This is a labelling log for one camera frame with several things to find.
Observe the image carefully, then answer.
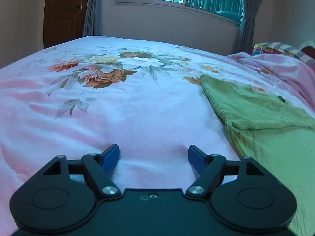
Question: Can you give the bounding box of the pink crumpled blanket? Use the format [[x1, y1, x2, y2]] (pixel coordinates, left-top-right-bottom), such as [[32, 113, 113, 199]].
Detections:
[[228, 52, 315, 110]]

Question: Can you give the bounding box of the brown wooden door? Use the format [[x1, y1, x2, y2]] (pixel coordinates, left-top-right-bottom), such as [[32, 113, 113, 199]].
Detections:
[[44, 0, 90, 50]]

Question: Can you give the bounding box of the floral pink bed sheet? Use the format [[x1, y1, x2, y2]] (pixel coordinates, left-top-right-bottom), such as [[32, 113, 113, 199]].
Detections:
[[0, 36, 315, 236]]

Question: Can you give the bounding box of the colourful patterned pillow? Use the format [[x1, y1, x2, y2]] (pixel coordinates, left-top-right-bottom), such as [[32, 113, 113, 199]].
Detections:
[[250, 41, 315, 66]]

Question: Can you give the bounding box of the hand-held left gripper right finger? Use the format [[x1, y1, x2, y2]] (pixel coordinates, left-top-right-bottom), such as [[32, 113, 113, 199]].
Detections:
[[186, 145, 268, 198]]

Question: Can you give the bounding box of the grey curtain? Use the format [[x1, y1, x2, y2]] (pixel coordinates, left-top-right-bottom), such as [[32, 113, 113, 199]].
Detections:
[[82, 0, 106, 38], [237, 0, 269, 54]]

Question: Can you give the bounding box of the green ribbed knit garment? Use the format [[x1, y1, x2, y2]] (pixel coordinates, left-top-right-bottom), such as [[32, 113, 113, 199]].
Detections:
[[200, 75, 315, 236]]

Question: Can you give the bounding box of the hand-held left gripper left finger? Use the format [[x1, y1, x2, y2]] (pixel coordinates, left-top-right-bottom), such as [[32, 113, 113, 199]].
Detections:
[[42, 144, 121, 198]]

